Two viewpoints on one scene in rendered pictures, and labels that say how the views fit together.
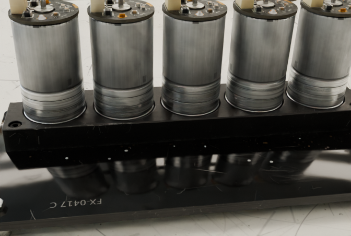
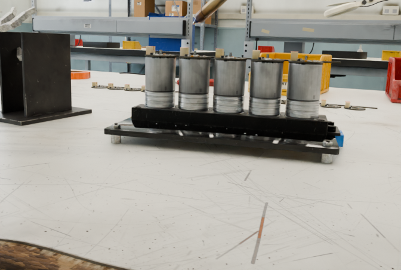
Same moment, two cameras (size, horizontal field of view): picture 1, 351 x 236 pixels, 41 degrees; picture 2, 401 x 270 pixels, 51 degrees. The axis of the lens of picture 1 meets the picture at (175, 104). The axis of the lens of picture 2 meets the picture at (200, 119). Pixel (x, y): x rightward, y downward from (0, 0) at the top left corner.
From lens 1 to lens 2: 18 cm
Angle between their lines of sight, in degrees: 28
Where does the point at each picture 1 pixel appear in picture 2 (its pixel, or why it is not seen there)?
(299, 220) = (259, 158)
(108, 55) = (184, 74)
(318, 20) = (293, 66)
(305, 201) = (262, 145)
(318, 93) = (295, 109)
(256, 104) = (259, 110)
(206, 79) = (231, 92)
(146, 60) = (202, 80)
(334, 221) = (278, 161)
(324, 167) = (283, 138)
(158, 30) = not seen: hidden behind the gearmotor
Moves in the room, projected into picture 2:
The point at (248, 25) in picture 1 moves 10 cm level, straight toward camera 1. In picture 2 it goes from (254, 66) to (176, 71)
